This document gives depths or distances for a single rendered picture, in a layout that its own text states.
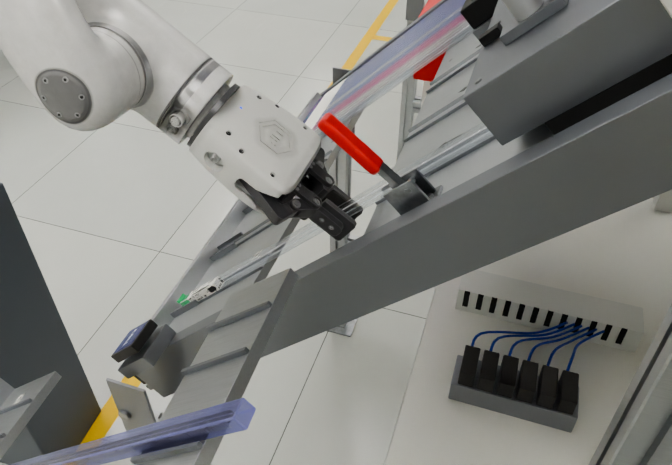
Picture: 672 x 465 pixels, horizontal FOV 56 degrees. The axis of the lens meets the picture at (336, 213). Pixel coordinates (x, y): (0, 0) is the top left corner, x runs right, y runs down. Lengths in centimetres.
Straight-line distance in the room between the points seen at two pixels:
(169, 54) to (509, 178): 32
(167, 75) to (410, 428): 53
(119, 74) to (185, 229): 157
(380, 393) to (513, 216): 121
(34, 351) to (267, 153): 91
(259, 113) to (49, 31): 20
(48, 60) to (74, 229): 169
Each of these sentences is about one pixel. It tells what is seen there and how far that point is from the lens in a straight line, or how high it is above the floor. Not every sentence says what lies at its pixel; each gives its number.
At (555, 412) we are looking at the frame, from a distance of 87.
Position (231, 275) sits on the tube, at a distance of 75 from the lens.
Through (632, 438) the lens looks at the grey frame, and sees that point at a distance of 56.
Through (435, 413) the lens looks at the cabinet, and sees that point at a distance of 88.
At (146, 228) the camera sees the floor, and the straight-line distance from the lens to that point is 213.
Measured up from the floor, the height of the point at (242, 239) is 76.
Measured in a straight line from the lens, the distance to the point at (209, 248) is 92.
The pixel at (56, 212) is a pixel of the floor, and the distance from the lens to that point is 230.
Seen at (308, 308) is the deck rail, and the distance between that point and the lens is 58.
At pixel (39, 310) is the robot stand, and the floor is 41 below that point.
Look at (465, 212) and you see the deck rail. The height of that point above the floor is 107.
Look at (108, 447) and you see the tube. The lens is 46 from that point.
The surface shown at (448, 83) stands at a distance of 74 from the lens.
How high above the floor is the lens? 135
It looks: 40 degrees down
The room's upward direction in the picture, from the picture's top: straight up
